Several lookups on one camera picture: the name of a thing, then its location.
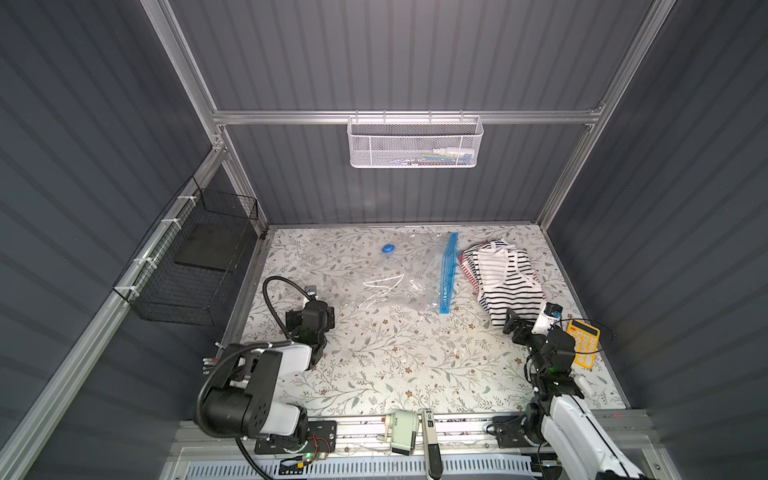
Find black striped garment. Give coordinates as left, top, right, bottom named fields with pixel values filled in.
left=469, top=239, right=545, bottom=326

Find clear vacuum bag blue zipper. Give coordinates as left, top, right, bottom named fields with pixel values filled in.
left=354, top=231, right=459, bottom=314

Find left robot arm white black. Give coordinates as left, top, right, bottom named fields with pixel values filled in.
left=195, top=299, right=335, bottom=445

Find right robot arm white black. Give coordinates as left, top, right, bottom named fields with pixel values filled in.
left=503, top=302, right=646, bottom=479

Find yellow calculator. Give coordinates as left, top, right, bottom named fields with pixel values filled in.
left=566, top=319, right=601, bottom=370

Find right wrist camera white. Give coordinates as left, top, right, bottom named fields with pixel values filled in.
left=531, top=302, right=563, bottom=335

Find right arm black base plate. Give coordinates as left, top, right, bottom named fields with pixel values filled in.
left=485, top=415, right=537, bottom=448

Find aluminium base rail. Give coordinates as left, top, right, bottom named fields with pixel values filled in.
left=159, top=410, right=680, bottom=479

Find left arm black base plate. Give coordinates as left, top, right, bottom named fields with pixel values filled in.
left=253, top=420, right=338, bottom=455

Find pale green box on rail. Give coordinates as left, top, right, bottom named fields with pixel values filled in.
left=386, top=410, right=420, bottom=456

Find black wire wall basket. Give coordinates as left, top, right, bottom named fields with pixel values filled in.
left=113, top=185, right=259, bottom=327

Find black handle on rail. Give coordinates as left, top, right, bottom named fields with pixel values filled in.
left=421, top=409, right=443, bottom=480

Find white wire wall basket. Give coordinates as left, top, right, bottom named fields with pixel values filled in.
left=346, top=116, right=484, bottom=169

